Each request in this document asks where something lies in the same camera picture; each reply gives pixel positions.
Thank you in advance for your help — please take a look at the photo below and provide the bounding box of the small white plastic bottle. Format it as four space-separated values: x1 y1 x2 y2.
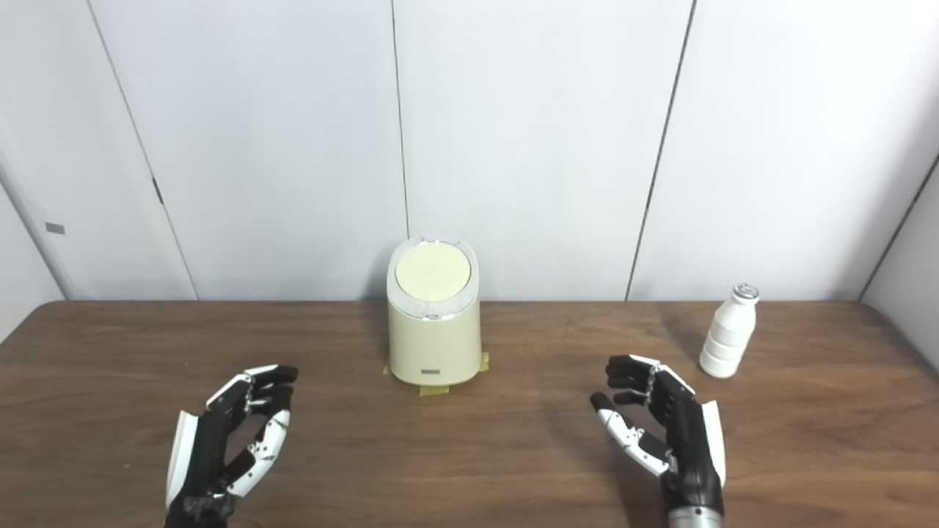
699 283 761 379

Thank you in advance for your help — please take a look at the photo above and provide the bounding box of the cream-colored bin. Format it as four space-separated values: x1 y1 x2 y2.
387 235 483 386

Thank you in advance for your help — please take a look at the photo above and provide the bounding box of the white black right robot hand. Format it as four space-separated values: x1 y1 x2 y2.
591 355 727 514

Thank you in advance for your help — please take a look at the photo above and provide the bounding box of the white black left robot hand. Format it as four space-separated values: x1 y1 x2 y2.
163 364 299 528

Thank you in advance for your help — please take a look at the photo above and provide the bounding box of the cream round bin lid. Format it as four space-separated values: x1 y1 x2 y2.
395 243 472 300

